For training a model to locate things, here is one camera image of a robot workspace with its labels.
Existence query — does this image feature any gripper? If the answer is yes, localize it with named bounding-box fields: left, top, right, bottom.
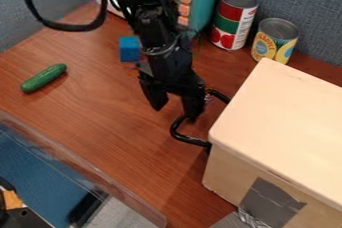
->
left=136, top=43, right=209, bottom=120

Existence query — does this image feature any blue block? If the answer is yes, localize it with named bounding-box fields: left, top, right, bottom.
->
left=117, top=35, right=143, bottom=63

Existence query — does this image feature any red green white can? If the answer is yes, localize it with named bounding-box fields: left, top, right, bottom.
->
left=209, top=0, right=261, bottom=52

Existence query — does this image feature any cabinet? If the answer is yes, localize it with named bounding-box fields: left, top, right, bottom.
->
left=200, top=57, right=342, bottom=228

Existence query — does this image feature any yellow can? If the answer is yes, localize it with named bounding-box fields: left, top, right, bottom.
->
left=249, top=17, right=301, bottom=66

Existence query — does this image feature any green toy cucumber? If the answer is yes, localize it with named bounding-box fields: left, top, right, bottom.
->
left=20, top=63, right=69, bottom=94

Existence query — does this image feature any black cable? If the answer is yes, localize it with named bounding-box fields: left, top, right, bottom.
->
left=16, top=0, right=110, bottom=33

